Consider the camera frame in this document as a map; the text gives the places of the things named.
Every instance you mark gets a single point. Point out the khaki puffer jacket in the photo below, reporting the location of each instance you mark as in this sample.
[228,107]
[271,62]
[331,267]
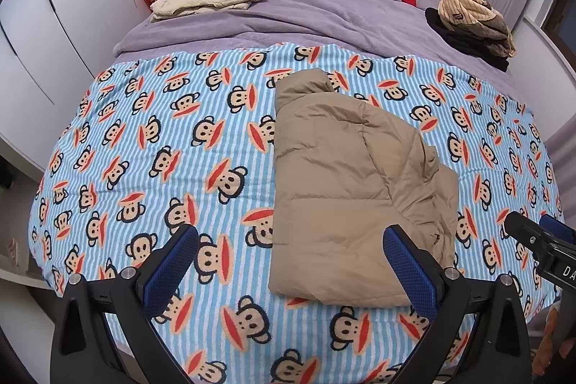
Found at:
[351,186]

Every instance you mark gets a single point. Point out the black garment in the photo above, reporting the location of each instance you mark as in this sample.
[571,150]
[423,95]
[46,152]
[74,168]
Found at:
[454,37]

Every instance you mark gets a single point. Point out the blue striped monkey print blanket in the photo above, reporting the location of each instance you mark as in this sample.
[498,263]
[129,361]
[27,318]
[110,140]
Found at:
[157,132]

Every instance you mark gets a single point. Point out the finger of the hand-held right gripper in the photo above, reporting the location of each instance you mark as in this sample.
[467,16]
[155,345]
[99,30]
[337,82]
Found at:
[526,231]
[560,229]

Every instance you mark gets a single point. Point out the white wall socket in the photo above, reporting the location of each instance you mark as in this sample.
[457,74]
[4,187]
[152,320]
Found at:
[13,251]

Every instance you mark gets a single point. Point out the dark framed window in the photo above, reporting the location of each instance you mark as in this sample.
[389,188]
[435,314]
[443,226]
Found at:
[562,15]

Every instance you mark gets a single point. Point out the grey-brown garment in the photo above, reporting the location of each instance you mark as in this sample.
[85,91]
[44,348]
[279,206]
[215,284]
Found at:
[495,31]

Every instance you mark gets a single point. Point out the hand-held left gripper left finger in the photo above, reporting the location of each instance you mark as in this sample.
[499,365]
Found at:
[173,265]

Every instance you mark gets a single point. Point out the beige striped garment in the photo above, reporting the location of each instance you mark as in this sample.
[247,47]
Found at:
[461,8]

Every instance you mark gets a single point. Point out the person's right hand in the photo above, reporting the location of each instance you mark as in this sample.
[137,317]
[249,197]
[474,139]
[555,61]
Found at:
[551,334]

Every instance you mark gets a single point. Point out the purple duvet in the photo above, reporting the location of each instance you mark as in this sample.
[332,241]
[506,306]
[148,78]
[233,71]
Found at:
[292,17]

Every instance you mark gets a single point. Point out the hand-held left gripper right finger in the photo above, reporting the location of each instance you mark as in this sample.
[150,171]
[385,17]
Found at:
[407,269]

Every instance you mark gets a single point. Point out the white wardrobe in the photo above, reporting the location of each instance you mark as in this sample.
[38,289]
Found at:
[58,19]

